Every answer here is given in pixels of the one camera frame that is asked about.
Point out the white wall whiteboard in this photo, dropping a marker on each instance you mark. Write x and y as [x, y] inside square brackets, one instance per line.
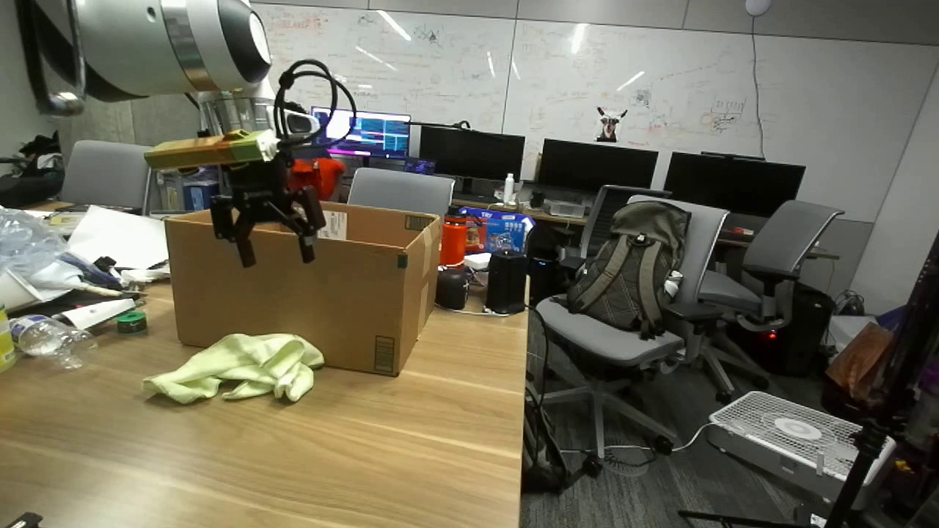
[588, 77]

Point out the black cylinder cup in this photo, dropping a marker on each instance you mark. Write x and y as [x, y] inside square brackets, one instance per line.
[505, 283]

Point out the flat paper sheets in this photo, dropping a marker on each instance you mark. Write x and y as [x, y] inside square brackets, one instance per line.
[118, 239]

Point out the black desktop tower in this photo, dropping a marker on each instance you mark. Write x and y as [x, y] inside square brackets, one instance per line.
[809, 337]

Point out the small llama figurine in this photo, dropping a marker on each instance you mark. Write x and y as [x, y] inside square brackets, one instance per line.
[613, 123]

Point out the grey padded chair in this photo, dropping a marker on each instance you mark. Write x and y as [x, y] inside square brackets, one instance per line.
[400, 192]
[108, 177]

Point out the black bag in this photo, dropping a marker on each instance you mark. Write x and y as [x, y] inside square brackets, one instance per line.
[32, 177]

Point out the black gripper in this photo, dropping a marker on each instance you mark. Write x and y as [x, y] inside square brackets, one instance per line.
[265, 187]

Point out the laptop with purple screen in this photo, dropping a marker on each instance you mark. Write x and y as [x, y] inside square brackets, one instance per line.
[410, 165]

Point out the blue printed box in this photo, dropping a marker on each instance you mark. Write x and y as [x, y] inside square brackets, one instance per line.
[504, 233]

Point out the orange red container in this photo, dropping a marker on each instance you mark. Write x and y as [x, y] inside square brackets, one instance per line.
[454, 240]

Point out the lit blue purple monitor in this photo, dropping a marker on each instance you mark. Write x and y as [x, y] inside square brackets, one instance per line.
[384, 133]

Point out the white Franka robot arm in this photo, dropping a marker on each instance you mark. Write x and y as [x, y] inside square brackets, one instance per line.
[165, 45]

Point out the grey mesh office chair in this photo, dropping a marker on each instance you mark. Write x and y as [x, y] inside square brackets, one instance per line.
[793, 239]

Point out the orange red jacket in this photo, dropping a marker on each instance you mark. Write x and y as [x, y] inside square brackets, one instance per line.
[324, 177]

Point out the brown bag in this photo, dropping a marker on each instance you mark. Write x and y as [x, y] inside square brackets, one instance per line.
[861, 356]

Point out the white plastic case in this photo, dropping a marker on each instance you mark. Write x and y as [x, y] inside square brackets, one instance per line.
[793, 441]

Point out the light grey office chair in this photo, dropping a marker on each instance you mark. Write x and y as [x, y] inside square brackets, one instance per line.
[598, 337]

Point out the small white bottle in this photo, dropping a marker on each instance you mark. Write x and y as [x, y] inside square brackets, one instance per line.
[510, 187]

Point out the brown cardboard box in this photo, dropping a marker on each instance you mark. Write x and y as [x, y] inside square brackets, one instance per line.
[312, 293]

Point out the clear plastic water bottle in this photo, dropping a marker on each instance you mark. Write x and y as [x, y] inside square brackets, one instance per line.
[39, 336]

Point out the crumpled whitish plastic bag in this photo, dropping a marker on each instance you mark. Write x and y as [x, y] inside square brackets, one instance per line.
[26, 243]

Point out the yellow green wrist camera bar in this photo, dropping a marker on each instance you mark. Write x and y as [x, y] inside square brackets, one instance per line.
[206, 151]

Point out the olive grey backpack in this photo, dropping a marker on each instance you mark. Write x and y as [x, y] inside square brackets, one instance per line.
[627, 274]

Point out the white round wall dome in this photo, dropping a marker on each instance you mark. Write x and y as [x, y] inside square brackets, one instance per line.
[756, 3]

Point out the pale lime cloth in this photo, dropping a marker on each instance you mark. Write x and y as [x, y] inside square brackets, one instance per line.
[237, 366]

